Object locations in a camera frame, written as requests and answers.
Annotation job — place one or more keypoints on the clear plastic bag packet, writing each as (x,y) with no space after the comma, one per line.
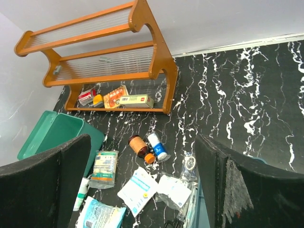
(174,192)

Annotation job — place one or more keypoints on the blue white cotton bag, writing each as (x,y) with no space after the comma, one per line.
(98,215)

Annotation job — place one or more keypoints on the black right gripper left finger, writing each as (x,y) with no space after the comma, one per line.
(40,191)

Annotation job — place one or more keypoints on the orange wooden shelf rack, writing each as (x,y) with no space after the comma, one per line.
(139,61)

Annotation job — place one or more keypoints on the white blue-label packet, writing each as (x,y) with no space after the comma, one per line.
(138,190)

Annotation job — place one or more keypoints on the brown bottle orange cap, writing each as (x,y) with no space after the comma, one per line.
(141,149)

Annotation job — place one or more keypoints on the red white medicine box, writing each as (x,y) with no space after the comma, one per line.
(87,96)

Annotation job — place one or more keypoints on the small round clear packet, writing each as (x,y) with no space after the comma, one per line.
(188,171)

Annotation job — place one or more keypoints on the pale green long box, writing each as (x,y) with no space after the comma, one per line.
(136,101)

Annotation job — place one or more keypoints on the black scissors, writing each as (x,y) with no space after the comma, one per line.
(176,223)

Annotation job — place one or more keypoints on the yellow grey small object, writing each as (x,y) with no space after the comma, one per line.
(98,101)

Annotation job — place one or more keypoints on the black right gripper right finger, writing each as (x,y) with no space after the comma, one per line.
(281,191)

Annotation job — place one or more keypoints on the white bottle green label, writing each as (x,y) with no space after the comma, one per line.
(83,189)

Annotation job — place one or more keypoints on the blue white wrapped roll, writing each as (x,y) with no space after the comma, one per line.
(157,147)

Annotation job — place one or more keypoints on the green plastic medicine box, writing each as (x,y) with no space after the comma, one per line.
(53,129)

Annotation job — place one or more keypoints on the orange medicine box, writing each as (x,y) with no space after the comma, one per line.
(112,99)

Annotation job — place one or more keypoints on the gauze pack orange green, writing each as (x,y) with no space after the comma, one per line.
(104,170)

